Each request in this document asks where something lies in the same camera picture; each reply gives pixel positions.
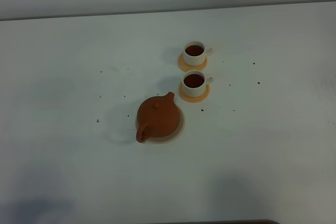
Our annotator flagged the beige teapot saucer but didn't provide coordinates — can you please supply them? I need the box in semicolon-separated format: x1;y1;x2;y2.
135;106;185;144

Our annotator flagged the near white teacup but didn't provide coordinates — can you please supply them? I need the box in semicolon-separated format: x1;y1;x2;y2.
182;70;214;98

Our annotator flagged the orange coaster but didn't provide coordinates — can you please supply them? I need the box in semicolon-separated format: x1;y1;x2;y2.
177;54;207;72
178;83;210;103

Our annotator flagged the far white teacup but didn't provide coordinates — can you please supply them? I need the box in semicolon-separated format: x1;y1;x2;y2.
183;41;213;66

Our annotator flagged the far orange coaster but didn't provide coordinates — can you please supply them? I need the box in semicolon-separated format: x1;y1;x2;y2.
177;54;207;72

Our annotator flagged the brown clay teapot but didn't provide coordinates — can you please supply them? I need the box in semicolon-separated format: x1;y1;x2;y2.
136;92;180;143

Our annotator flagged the near orange coaster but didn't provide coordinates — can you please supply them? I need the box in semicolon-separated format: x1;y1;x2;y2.
178;83;210;103

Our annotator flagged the white teacup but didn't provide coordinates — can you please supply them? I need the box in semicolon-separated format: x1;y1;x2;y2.
182;70;214;98
183;41;213;66

